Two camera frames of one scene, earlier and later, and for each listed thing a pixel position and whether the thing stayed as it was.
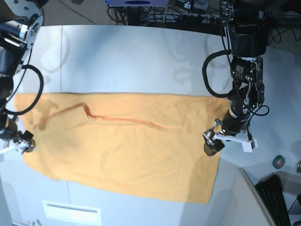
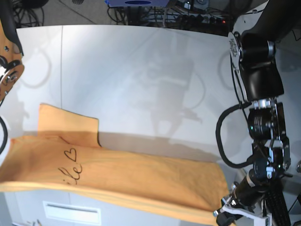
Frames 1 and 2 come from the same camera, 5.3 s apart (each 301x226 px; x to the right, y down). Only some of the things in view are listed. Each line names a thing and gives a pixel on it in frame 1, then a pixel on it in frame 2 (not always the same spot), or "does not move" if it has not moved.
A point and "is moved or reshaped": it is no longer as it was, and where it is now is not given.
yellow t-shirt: [148, 145] is moved or reshaped
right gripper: [248, 93] -> [271, 159]
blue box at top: [117, 3] does not move
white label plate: [68, 211] does not move
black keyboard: [271, 188] does not move
